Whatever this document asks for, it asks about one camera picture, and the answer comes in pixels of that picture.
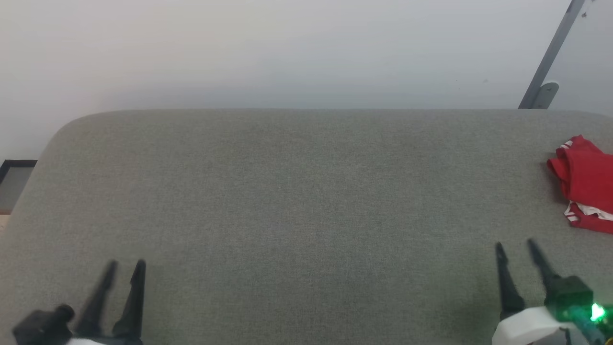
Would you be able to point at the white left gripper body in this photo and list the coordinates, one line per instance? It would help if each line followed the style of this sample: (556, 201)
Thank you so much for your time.
(105, 341)

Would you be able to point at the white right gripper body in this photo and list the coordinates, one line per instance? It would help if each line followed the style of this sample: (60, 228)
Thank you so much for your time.
(527, 328)

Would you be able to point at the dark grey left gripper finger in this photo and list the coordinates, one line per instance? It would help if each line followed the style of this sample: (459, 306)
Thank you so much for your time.
(98, 302)
(134, 306)

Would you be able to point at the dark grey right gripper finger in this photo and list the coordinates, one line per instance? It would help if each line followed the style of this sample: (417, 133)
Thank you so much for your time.
(508, 292)
(541, 266)

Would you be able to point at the red and white garment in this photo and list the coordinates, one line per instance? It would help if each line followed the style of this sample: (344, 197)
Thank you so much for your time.
(589, 177)

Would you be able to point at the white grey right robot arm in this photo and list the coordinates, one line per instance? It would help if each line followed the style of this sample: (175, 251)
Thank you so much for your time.
(582, 339)

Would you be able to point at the black framed panel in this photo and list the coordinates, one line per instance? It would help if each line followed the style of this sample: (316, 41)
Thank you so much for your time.
(14, 184)

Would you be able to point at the grey metal bar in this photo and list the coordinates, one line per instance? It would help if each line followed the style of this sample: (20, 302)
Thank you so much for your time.
(550, 52)

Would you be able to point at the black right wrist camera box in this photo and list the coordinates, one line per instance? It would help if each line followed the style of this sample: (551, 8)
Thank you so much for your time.
(570, 294)

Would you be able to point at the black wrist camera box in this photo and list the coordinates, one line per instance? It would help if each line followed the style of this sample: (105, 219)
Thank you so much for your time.
(43, 326)
(570, 294)

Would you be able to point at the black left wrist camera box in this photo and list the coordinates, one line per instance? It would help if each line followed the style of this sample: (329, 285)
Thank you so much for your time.
(43, 326)

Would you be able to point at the grey metal bracket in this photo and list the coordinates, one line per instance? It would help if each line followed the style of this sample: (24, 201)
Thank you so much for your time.
(545, 95)

